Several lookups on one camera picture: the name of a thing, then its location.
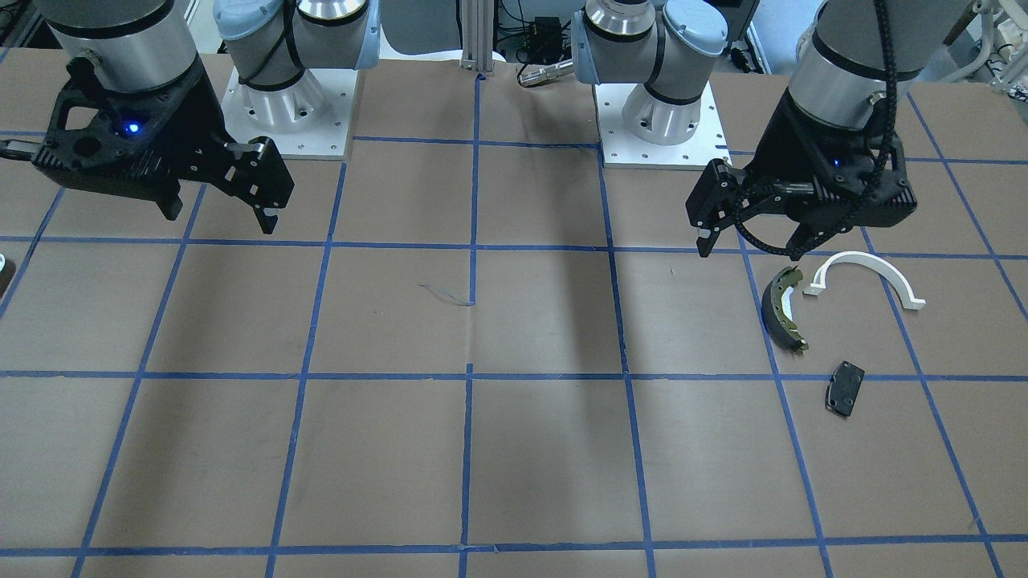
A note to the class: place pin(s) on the green brake shoe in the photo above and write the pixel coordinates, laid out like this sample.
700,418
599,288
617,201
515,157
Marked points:
776,310

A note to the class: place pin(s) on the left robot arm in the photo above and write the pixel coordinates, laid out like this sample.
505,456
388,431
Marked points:
858,51

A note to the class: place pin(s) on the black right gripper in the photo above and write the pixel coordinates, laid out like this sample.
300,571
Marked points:
191,131

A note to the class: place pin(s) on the aluminium frame post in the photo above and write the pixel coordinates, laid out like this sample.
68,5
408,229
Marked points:
477,33

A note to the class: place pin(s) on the black brake pad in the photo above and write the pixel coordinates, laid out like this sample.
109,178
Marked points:
843,389

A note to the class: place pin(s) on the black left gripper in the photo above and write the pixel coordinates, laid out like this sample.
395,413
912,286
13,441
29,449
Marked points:
789,152

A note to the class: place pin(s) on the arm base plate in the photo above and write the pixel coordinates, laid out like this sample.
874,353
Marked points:
640,132
309,121

